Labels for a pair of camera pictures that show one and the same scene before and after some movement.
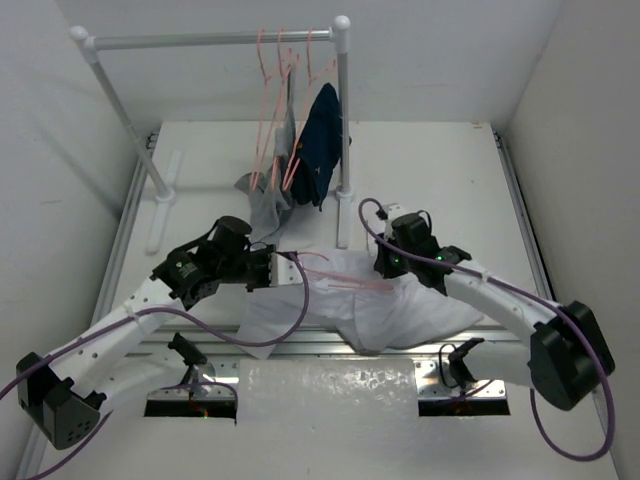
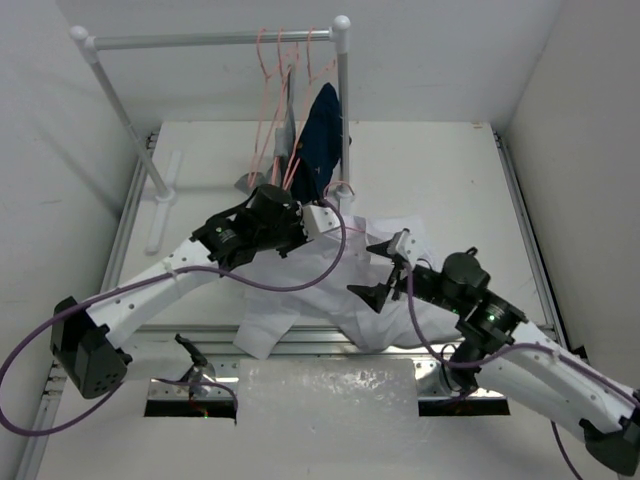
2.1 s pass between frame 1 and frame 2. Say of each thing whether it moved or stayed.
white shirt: moved
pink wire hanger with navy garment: stayed
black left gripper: moved
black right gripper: moved
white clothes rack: stayed
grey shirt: stayed
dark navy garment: stayed
